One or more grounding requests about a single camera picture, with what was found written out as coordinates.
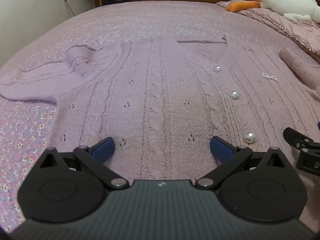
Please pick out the white plush goose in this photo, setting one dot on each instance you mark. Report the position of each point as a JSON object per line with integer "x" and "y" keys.
{"x": 282, "y": 2}

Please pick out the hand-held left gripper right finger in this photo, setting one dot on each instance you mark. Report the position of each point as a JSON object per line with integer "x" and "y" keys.
{"x": 220, "y": 150}

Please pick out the thin metal rod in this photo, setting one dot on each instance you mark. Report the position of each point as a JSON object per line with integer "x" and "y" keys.
{"x": 68, "y": 5}

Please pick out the lilac knit cardigan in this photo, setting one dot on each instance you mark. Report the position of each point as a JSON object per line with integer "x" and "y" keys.
{"x": 160, "y": 92}

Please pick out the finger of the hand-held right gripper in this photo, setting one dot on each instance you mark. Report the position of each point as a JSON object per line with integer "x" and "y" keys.
{"x": 295, "y": 138}

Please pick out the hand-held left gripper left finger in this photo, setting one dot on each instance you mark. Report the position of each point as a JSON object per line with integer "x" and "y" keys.
{"x": 105, "y": 150}

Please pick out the pink knitted blanket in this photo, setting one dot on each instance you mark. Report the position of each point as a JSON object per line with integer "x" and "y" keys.
{"x": 287, "y": 28}

